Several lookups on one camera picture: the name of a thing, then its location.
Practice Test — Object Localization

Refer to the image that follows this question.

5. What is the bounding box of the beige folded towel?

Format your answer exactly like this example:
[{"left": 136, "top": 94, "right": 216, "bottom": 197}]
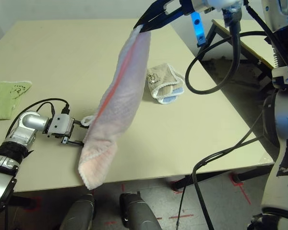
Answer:
[{"left": 146, "top": 63, "right": 185, "bottom": 99}]

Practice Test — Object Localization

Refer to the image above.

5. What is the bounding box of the beige side table black frame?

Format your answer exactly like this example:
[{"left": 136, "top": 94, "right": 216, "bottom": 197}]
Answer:
[{"left": 205, "top": 19, "right": 276, "bottom": 80}]

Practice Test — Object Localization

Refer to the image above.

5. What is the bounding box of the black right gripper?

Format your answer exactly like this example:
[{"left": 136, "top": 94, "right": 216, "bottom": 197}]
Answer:
[{"left": 133, "top": 0, "right": 196, "bottom": 33}]

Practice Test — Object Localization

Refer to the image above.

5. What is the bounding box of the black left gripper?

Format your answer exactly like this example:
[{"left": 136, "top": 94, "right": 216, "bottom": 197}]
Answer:
[{"left": 60, "top": 118, "right": 90, "bottom": 146}]

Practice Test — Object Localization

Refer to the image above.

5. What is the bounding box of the green folded towel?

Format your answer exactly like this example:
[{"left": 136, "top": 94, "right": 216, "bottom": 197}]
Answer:
[{"left": 0, "top": 80, "right": 33, "bottom": 120}]

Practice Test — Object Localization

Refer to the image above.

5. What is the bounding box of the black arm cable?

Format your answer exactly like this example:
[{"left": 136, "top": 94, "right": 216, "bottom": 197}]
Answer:
[
  {"left": 4, "top": 97, "right": 71, "bottom": 142},
  {"left": 176, "top": 4, "right": 288, "bottom": 230}
]

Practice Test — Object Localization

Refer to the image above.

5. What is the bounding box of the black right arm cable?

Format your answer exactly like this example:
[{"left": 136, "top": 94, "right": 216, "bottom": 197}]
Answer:
[{"left": 176, "top": 4, "right": 288, "bottom": 230}]

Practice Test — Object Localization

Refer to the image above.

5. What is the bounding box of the black table foot bar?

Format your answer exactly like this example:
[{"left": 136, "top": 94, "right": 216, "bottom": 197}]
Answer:
[
  {"left": 8, "top": 191, "right": 38, "bottom": 210},
  {"left": 174, "top": 165, "right": 276, "bottom": 190}
]

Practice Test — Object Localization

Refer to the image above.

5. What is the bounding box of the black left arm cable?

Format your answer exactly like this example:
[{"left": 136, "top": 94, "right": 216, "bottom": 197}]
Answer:
[{"left": 4, "top": 97, "right": 71, "bottom": 142}]

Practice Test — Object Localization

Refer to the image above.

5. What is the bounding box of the pink towel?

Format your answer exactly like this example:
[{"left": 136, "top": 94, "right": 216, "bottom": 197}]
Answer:
[{"left": 78, "top": 26, "right": 152, "bottom": 190}]

